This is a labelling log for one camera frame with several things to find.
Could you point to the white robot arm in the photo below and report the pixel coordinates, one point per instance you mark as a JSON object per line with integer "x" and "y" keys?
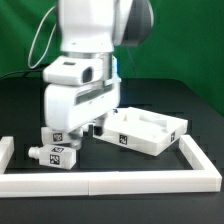
{"x": 91, "y": 29}

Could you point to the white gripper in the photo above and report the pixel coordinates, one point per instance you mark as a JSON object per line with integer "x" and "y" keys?
{"x": 68, "y": 108}

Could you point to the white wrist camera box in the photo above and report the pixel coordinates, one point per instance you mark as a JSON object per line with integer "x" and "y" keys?
{"x": 73, "y": 71}

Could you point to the white U-shaped fence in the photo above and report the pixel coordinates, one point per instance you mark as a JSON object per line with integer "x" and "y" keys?
{"x": 202, "y": 177}

